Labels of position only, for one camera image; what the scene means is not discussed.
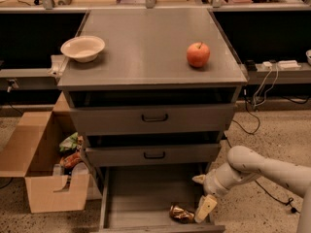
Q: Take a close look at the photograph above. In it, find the crushed orange soda can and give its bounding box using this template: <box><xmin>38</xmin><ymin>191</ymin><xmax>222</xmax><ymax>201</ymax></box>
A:
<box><xmin>169</xmin><ymin>205</ymin><xmax>194</xmax><ymax>224</ymax></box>

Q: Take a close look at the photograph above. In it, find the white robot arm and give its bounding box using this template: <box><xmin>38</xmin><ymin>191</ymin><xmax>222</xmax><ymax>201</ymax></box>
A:
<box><xmin>192</xmin><ymin>146</ymin><xmax>311</xmax><ymax>233</ymax></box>

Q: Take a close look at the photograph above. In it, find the grey top drawer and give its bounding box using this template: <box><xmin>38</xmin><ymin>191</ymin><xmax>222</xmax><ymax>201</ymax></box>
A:
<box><xmin>70</xmin><ymin>104</ymin><xmax>235</xmax><ymax>135</ymax></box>

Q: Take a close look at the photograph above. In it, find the grey drawer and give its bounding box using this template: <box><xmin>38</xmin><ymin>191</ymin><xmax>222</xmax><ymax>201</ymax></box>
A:
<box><xmin>99</xmin><ymin>164</ymin><xmax>225</xmax><ymax>233</ymax></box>
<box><xmin>70</xmin><ymin>104</ymin><xmax>235</xmax><ymax>135</ymax></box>
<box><xmin>86</xmin><ymin>144</ymin><xmax>221</xmax><ymax>167</ymax></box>

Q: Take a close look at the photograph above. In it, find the grey bottom drawer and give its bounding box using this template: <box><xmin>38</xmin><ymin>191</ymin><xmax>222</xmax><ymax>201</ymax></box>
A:
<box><xmin>99</xmin><ymin>164</ymin><xmax>225</xmax><ymax>233</ymax></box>

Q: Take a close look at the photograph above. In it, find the grey drawer cabinet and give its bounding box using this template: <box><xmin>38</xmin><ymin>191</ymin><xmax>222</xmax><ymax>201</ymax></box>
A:
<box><xmin>57</xmin><ymin>7</ymin><xmax>248</xmax><ymax>167</ymax></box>

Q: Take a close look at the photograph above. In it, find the grey middle drawer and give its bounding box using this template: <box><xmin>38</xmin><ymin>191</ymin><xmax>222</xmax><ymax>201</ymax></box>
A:
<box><xmin>86</xmin><ymin>144</ymin><xmax>221</xmax><ymax>167</ymax></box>

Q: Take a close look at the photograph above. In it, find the red apple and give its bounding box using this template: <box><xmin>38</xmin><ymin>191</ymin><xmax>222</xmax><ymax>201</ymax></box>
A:
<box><xmin>187</xmin><ymin>42</ymin><xmax>210</xmax><ymax>68</ymax></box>

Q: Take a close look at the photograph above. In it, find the orange snack bag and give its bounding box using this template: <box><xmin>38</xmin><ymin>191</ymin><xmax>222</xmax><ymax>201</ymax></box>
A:
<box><xmin>60</xmin><ymin>151</ymin><xmax>82</xmax><ymax>169</ymax></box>

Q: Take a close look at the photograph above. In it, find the green snack bag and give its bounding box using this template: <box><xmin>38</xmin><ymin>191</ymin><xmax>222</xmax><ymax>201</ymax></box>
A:
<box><xmin>59</xmin><ymin>132</ymin><xmax>78</xmax><ymax>152</ymax></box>

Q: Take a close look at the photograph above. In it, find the white power strip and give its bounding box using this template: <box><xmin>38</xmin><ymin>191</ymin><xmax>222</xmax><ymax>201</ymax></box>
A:
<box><xmin>278</xmin><ymin>60</ymin><xmax>301</xmax><ymax>70</ymax></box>

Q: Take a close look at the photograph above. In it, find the open cardboard box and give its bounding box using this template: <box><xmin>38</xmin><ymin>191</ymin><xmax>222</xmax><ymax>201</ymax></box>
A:
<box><xmin>0</xmin><ymin>96</ymin><xmax>90</xmax><ymax>214</ymax></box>

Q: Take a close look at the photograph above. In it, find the white paper bowl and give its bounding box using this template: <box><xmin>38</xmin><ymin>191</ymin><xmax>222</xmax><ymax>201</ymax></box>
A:
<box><xmin>60</xmin><ymin>36</ymin><xmax>105</xmax><ymax>63</ymax></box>

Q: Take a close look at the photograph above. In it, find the white device beside cabinet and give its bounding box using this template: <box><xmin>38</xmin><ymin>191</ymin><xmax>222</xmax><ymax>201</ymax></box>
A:
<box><xmin>48</xmin><ymin>54</ymin><xmax>68</xmax><ymax>78</ymax></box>

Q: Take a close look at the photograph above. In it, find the black floor cable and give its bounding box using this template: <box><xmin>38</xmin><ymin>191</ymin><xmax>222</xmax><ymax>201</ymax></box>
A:
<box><xmin>225</xmin><ymin>99</ymin><xmax>311</xmax><ymax>217</ymax></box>

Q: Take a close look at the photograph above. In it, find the white charger cable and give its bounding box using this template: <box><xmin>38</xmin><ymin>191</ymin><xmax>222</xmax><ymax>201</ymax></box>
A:
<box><xmin>252</xmin><ymin>61</ymin><xmax>280</xmax><ymax>110</ymax></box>

